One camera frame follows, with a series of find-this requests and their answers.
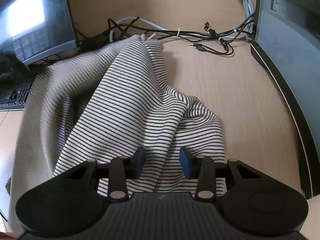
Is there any black white striped garment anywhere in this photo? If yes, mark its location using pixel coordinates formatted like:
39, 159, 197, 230
8, 35, 225, 234

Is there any black keyboard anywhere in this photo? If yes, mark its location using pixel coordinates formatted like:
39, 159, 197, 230
0, 74, 34, 111

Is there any black computer tower case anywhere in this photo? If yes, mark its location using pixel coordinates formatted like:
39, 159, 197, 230
251, 0, 319, 199

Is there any computer monitor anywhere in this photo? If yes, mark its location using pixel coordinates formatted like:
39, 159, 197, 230
1, 0, 78, 65

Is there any black cable bundle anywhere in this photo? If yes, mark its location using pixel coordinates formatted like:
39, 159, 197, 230
75, 15, 256, 57

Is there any white cable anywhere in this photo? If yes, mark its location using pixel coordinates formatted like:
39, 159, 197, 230
108, 16, 181, 43

